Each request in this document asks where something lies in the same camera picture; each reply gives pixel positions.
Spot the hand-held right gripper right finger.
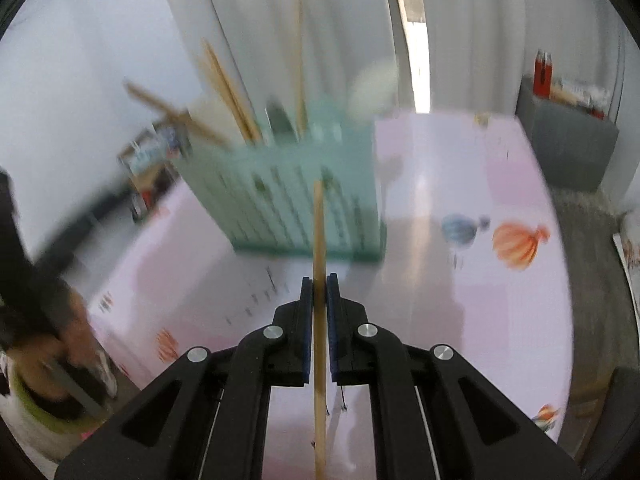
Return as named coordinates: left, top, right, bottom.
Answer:
left=326, top=273, right=581, bottom=480

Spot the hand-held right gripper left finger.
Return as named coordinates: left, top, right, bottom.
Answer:
left=54, top=276, right=315, bottom=480

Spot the green star-cutout utensil holder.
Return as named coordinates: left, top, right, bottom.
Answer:
left=182, top=95, right=388, bottom=265

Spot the bundle of bamboo chopsticks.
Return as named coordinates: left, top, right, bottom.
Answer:
left=152, top=0, right=308, bottom=148

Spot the white plastic rice ladle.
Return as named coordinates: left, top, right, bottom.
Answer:
left=347, top=57, right=401, bottom=123

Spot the person's left hand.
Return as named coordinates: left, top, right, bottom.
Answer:
left=50, top=285, right=108, bottom=386

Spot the pink printed tablecloth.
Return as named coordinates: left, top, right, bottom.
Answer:
left=87, top=112, right=573, bottom=480

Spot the cardboard box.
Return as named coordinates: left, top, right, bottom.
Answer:
left=117, top=125, right=193, bottom=221

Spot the green rimmed bucket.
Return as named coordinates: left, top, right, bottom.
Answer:
left=0, top=370, right=116, bottom=463

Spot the blue white mask pack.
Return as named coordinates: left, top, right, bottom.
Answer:
left=127, top=142, right=166, bottom=170

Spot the grey cabinet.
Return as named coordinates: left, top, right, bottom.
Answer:
left=515, top=75, right=621, bottom=193

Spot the grey cushioned wooden chair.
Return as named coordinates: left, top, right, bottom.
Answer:
left=565, top=365, right=640, bottom=480

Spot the white curtain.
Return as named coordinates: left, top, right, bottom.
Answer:
left=415, top=0, right=626, bottom=117
left=152, top=0, right=406, bottom=161

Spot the floral paper roll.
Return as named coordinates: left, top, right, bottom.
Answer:
left=612, top=210, right=640, bottom=281

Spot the red bottle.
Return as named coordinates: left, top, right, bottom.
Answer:
left=534, top=50, right=553, bottom=98

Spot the white packet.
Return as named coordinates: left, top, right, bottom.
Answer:
left=565, top=77, right=612, bottom=117

